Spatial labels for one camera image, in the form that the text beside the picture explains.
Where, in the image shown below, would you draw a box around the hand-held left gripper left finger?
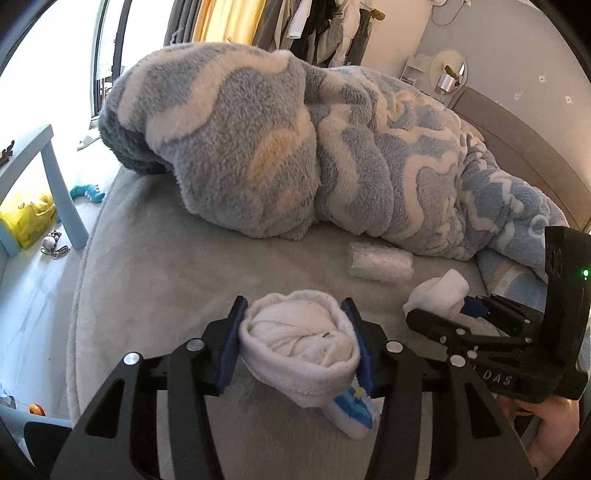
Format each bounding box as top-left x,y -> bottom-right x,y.
50,295 -> 249,480

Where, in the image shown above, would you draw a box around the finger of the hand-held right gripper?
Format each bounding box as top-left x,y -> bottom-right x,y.
405,308 -> 536,365
462,294 -> 546,337

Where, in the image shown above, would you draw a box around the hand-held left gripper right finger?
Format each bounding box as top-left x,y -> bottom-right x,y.
341,298 -> 536,480

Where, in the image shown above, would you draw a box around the small white sock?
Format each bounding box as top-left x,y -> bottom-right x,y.
403,269 -> 470,320

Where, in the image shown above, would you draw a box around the large white sock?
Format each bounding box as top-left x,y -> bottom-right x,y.
239,289 -> 362,408

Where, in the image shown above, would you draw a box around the person's right forearm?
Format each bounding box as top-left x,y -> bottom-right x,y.
501,396 -> 583,480

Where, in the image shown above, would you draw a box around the tissue pack with blue print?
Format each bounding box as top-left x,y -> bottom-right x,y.
323,381 -> 383,440

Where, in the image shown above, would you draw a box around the bubble wrap roll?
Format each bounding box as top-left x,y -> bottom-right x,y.
348,241 -> 415,282

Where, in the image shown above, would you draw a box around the bed with grey sheet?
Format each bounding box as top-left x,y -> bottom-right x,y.
67,157 -> 555,480

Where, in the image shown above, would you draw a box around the grey padded headboard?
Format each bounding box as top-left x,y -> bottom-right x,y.
450,87 -> 591,232

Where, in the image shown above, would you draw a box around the blue plush toy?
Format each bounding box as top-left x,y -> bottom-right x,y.
69,184 -> 106,205

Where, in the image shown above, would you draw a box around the blue patterned fleece blanket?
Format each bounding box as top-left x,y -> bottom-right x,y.
98,41 -> 571,319

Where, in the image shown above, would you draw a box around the light blue table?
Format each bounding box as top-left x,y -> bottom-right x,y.
0,124 -> 89,259

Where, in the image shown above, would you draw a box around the yellow plastic bag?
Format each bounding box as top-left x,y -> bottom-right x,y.
0,194 -> 56,247

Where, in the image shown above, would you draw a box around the round white mirror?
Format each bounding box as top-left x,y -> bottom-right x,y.
429,50 -> 468,95

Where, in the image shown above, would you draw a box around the grey hanging garment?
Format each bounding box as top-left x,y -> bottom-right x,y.
346,9 -> 375,68

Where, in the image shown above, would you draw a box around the light padded vest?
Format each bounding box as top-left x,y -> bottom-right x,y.
330,0 -> 361,68

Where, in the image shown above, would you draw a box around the clothes on hanging rack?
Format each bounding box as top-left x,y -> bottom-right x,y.
295,0 -> 352,65

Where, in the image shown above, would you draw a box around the glass balcony door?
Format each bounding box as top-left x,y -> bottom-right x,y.
90,0 -> 134,121

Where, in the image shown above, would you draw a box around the grey curtain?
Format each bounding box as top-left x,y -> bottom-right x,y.
164,0 -> 211,44
252,0 -> 301,51

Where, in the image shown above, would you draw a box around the yellow curtain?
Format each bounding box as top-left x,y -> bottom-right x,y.
191,0 -> 266,47

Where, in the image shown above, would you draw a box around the white jacket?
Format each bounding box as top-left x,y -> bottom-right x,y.
284,0 -> 315,40

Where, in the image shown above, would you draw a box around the white ball keychain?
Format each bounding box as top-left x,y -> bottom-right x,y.
41,229 -> 70,259

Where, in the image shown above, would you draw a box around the white wall shelf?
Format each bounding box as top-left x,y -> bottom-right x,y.
401,54 -> 432,86

